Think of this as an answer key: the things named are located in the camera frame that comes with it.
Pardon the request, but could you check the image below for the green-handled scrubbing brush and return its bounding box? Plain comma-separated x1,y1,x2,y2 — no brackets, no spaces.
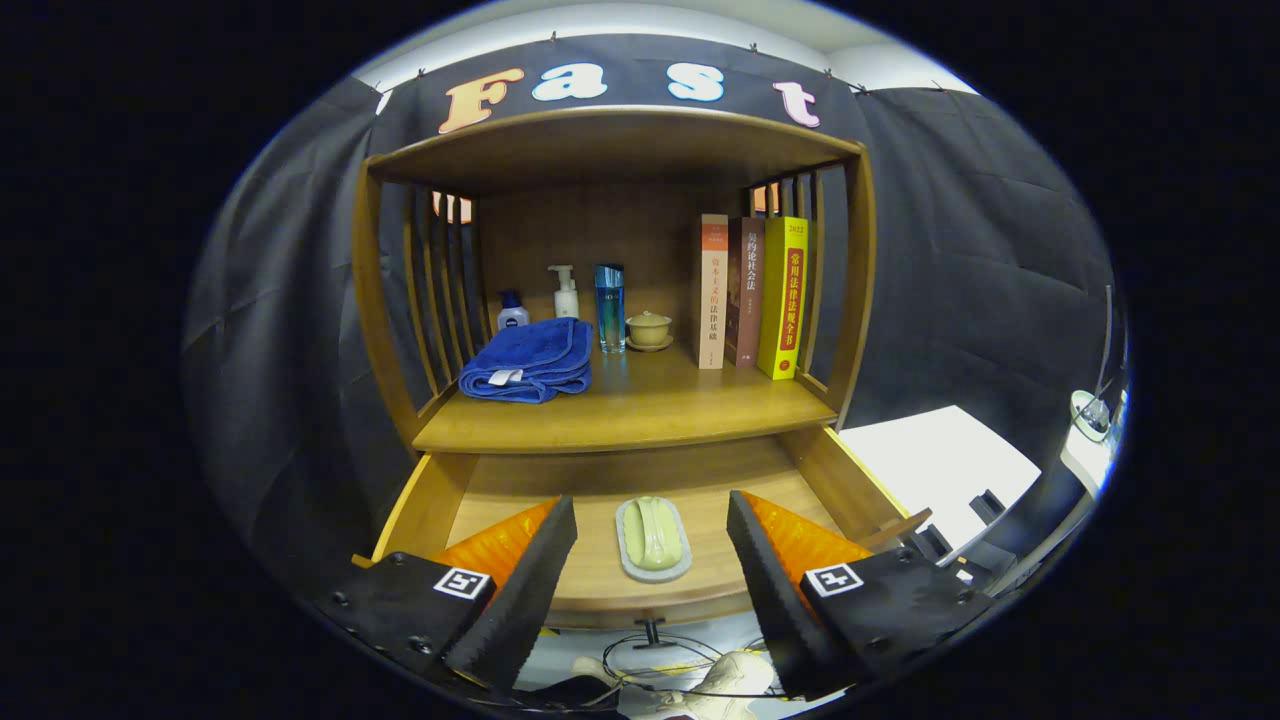
615,496,693,584

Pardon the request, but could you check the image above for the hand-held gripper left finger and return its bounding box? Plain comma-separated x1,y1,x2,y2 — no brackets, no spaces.
318,495,579,696

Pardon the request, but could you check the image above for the white table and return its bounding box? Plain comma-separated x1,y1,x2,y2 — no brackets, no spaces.
835,405,1043,556

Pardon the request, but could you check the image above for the yellow book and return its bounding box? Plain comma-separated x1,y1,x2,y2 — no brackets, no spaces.
757,216,809,381

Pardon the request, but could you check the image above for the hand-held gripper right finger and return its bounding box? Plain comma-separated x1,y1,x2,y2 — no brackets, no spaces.
726,490,996,699

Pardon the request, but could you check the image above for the white cup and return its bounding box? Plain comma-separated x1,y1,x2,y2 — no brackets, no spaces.
1070,388,1113,443

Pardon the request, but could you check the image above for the folded blue towel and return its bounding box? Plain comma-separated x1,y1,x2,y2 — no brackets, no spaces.
458,317,595,405

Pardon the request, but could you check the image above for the black backdrop cloth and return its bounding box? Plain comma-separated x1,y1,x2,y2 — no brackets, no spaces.
185,33,1126,601

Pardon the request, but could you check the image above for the wooden cabinet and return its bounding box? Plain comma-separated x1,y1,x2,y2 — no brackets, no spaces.
350,105,879,456

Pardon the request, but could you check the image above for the beige lidded teacup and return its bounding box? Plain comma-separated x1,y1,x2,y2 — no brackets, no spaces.
626,310,674,353

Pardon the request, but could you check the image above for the tall blue glass bottle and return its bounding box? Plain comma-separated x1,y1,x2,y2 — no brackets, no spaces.
594,263,627,354

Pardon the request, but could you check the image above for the black cable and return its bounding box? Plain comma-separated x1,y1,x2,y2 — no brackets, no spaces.
600,630,791,701

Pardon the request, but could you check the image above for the brown book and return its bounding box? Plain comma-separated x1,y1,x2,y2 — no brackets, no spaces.
726,217,766,369

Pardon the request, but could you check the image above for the orange and white book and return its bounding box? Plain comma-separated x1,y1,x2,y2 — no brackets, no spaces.
697,213,730,371

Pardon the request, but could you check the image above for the wooden drawer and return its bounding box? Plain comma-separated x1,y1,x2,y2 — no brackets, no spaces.
352,425,933,646

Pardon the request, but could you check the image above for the white pump bottle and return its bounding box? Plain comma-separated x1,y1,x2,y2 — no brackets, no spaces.
547,264,580,321

